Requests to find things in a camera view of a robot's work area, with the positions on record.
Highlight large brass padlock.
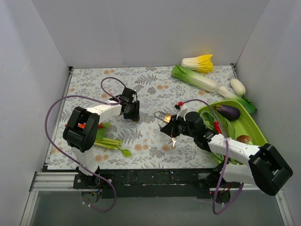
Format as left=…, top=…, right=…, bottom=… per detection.
left=154, top=111, right=172, bottom=123

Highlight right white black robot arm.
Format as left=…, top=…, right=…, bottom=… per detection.
left=160, top=112, right=293, bottom=196

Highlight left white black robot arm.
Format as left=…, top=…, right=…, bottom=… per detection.
left=63, top=88, right=140, bottom=188

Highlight green long beans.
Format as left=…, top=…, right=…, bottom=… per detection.
left=199, top=110, right=233, bottom=164

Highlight floral table mat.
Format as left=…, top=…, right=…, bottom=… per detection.
left=48, top=66, right=223, bottom=170

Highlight red chili pepper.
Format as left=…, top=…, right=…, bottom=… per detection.
left=214, top=121, right=224, bottom=134

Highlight green celery stalks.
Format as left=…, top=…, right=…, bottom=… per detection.
left=94, top=122, right=132, bottom=157

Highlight green white napa cabbage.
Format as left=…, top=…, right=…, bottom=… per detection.
left=172, top=65, right=217, bottom=92

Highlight purple eggplant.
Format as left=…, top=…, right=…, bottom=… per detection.
left=214, top=105, right=241, bottom=121

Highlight brown mushroom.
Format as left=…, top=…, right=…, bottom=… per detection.
left=236, top=135, right=252, bottom=144

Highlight green plastic basket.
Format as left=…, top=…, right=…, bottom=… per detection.
left=210, top=100, right=267, bottom=146

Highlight yellow white napa cabbage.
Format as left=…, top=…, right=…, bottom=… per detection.
left=181, top=54, right=214, bottom=73

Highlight white radish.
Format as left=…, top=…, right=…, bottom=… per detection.
left=230, top=79, right=246, bottom=96

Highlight black aluminium base frame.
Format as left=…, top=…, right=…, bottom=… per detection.
left=30, top=164, right=285, bottom=201

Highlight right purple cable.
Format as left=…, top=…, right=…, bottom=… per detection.
left=181, top=98, right=244, bottom=215

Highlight purple cable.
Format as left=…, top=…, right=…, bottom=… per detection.
left=45, top=77, right=127, bottom=212
left=181, top=98, right=244, bottom=215

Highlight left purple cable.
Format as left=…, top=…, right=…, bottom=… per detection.
left=45, top=77, right=127, bottom=212

